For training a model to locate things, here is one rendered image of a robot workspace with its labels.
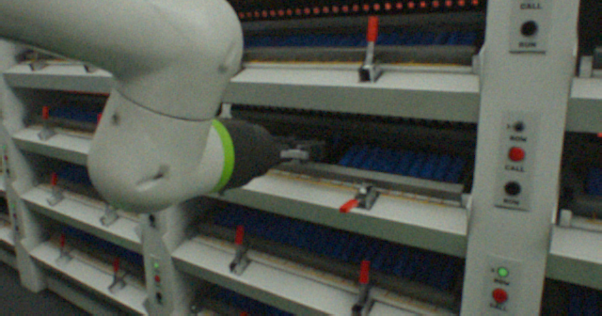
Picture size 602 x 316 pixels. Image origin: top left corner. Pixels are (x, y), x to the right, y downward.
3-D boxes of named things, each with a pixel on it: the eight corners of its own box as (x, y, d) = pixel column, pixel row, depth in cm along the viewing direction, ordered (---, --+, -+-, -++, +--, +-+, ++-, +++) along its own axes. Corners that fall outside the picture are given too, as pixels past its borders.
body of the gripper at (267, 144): (264, 127, 53) (303, 126, 61) (214, 121, 58) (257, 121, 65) (260, 186, 54) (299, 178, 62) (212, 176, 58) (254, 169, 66)
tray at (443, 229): (468, 259, 58) (468, 207, 53) (171, 187, 90) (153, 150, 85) (495, 174, 72) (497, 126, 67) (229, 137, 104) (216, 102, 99)
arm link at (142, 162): (55, 182, 43) (113, 246, 38) (85, 71, 39) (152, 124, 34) (164, 170, 55) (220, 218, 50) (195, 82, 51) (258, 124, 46)
